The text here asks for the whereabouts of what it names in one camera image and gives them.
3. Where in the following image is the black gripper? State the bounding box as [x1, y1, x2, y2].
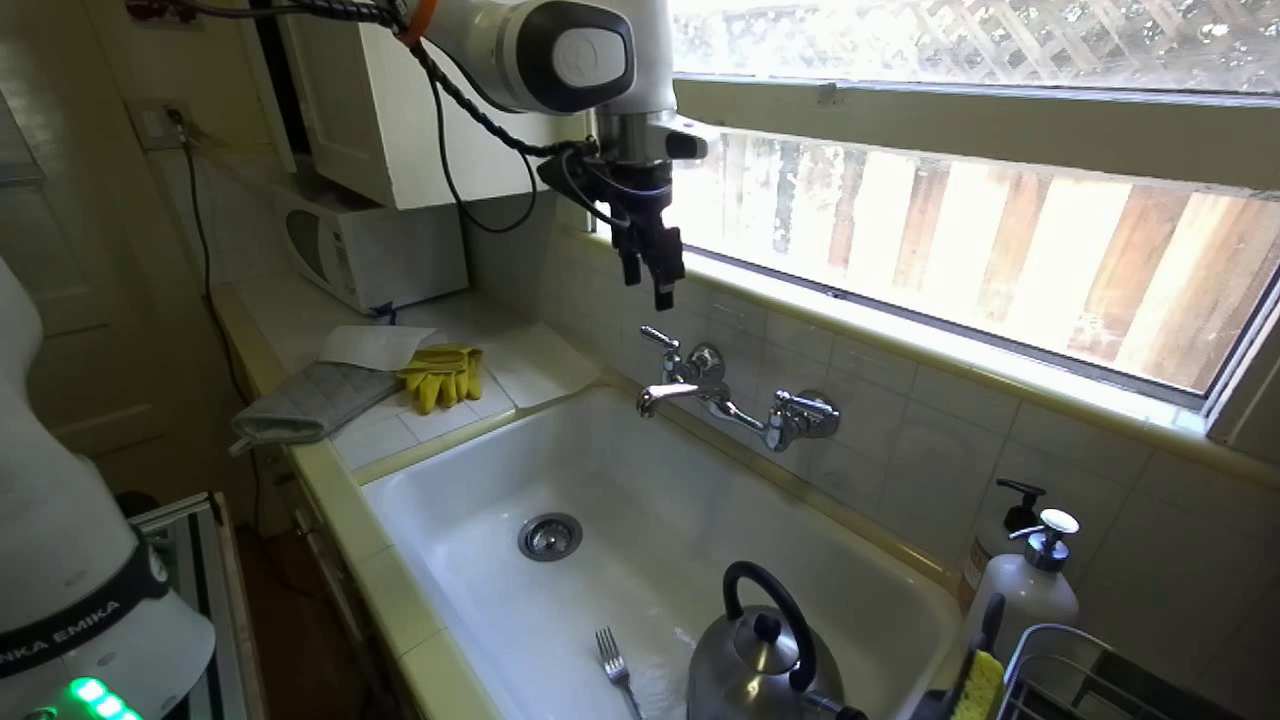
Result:
[606, 156, 687, 316]

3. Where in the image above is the chrome tap lever handle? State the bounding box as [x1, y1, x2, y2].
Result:
[764, 386, 847, 458]
[638, 321, 692, 386]

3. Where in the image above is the chrome faucet body with spout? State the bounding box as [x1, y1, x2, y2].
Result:
[638, 340, 803, 436]

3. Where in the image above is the white ceramic kitchen sink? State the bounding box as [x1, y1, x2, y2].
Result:
[357, 380, 970, 720]

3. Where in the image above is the white microwave oven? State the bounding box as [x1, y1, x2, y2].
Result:
[280, 196, 475, 321]

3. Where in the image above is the metal sink drain strainer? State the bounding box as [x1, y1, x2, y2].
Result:
[517, 510, 588, 564]

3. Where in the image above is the kitchen window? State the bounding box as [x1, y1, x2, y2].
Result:
[665, 0, 1280, 436]

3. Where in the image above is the grey cloth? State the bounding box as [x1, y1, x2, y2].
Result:
[223, 355, 403, 458]

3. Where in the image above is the metal fork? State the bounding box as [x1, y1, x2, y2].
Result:
[593, 626, 648, 720]

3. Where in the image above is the cream base cabinet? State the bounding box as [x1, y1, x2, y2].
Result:
[243, 445, 416, 720]

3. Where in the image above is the white soap pump bottle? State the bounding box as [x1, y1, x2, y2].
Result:
[960, 504, 1088, 672]

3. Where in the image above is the yellow sponge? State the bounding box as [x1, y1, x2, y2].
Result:
[954, 649, 1009, 720]

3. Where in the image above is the dish drying rack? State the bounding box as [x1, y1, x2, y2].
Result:
[996, 619, 1254, 720]

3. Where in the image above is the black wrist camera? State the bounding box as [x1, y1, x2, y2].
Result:
[538, 142, 621, 212]

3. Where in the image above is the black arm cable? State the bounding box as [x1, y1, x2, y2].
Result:
[126, 0, 634, 240]

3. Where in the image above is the cream wall cabinet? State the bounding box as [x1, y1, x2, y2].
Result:
[275, 10, 597, 212]

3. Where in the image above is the orange forearm strap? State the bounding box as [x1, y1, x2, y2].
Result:
[397, 0, 450, 39]

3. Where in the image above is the black power cord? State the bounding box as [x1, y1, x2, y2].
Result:
[171, 116, 259, 410]

